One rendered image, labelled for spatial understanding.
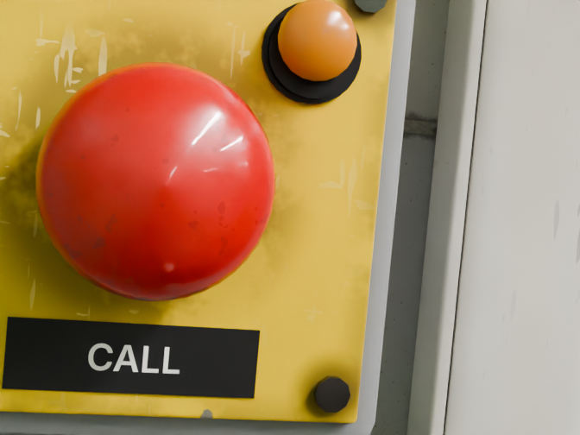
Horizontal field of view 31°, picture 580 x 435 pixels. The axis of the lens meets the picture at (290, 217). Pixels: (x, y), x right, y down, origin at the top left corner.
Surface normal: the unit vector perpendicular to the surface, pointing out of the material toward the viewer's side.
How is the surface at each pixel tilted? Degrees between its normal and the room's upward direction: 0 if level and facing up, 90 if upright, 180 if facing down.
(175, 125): 83
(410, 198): 90
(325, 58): 106
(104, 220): 94
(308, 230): 90
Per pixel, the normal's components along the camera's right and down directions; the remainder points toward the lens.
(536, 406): 0.22, 0.07
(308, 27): -0.04, -0.04
